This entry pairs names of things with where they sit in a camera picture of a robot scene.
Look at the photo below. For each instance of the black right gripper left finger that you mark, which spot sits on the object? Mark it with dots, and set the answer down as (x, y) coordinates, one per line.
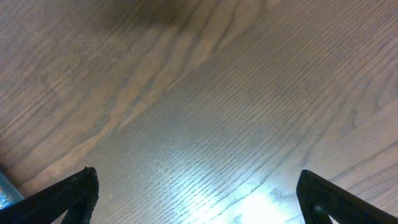
(74, 197)

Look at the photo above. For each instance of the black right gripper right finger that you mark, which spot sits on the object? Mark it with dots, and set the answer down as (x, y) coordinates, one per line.
(322, 201)

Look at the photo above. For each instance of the blue Kool Fever box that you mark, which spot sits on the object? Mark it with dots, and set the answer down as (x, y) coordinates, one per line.
(9, 195)

